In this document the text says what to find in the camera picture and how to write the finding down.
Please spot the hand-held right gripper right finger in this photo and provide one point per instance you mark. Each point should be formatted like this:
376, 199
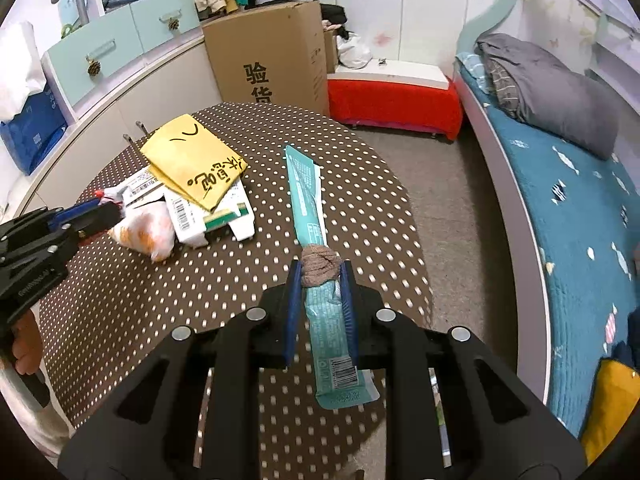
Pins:
351, 320

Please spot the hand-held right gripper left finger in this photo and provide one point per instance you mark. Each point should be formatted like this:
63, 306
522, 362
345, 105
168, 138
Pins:
292, 320

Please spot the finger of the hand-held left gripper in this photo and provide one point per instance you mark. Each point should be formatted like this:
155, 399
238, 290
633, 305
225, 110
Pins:
75, 212
100, 217

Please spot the clear orange plastic bag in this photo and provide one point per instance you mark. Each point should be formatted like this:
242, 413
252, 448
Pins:
145, 232

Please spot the brown knitted sock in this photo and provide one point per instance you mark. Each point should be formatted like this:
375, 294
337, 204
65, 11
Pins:
320, 265

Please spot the long teal packet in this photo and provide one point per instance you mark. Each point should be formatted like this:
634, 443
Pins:
310, 200

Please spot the person's left forearm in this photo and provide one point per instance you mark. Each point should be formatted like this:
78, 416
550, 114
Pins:
35, 425

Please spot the person's left hand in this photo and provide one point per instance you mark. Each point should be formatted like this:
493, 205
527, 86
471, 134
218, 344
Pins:
27, 345

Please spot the white labelled packet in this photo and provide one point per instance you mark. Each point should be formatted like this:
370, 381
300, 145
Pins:
137, 187

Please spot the blue bag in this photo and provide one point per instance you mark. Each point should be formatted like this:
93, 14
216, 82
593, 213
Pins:
32, 130

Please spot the brown polka dot table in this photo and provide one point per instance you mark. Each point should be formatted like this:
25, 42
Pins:
150, 310

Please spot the yellow paper bag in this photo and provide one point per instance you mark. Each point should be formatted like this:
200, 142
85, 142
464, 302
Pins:
192, 160

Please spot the white green flattened carton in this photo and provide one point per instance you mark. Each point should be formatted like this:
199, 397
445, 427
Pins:
220, 222

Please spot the white cabinet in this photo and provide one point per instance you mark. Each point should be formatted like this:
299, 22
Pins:
165, 90

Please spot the teal drawer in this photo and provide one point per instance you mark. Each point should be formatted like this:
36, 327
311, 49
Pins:
90, 65
162, 17

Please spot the large white plastic bag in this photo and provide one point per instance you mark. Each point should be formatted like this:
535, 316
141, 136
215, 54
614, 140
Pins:
17, 70

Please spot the red storage bench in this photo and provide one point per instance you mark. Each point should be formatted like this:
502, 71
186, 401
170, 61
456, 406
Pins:
395, 100

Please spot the large cardboard box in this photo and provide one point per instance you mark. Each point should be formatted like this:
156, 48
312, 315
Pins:
270, 50

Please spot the teal candy print bedspread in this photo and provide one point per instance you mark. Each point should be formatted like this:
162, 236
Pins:
575, 220

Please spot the small cardboard box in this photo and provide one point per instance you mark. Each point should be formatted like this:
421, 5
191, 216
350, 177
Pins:
331, 52

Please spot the light blue pillow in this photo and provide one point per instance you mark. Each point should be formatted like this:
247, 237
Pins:
472, 75

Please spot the yellow jacket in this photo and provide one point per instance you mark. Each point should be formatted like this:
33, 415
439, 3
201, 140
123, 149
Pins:
612, 410

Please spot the navy cloth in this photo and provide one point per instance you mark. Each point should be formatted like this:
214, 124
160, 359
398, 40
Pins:
627, 352

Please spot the pale butterfly sticker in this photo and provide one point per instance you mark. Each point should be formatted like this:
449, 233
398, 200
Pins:
382, 39

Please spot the grey folded duvet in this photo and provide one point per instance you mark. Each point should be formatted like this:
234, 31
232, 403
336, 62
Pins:
555, 95

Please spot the black cloth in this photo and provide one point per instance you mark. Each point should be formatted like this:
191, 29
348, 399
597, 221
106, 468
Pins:
332, 14

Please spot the white teal bed frame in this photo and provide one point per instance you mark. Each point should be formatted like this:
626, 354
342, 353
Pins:
505, 230

